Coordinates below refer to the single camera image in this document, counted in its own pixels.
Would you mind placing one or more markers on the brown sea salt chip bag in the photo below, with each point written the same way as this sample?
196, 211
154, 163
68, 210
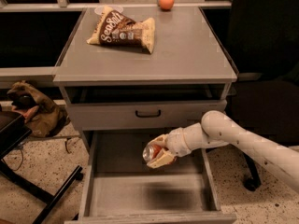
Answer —
116, 29

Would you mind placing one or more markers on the open grey middle drawer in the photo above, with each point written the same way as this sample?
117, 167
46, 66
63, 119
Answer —
119, 187

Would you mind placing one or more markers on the red coke can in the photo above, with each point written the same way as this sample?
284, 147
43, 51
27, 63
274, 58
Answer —
150, 152

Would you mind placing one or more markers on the black office chair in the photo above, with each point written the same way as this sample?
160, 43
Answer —
263, 42

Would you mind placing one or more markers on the black drawer handle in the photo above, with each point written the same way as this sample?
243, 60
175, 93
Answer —
148, 114

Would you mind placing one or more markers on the grey drawer cabinet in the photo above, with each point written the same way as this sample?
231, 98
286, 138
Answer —
187, 64

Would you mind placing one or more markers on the orange fruit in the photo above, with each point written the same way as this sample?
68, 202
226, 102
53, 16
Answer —
166, 4

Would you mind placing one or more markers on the clear plastic cup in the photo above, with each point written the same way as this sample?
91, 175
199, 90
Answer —
106, 8

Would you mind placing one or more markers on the brown bag on floor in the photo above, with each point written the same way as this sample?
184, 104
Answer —
42, 115

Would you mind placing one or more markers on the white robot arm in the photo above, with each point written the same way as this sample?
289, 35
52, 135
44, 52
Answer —
217, 130

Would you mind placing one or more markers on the closed grey top drawer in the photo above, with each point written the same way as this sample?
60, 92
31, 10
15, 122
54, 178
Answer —
122, 115

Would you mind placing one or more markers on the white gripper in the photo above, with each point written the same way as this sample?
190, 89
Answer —
177, 144

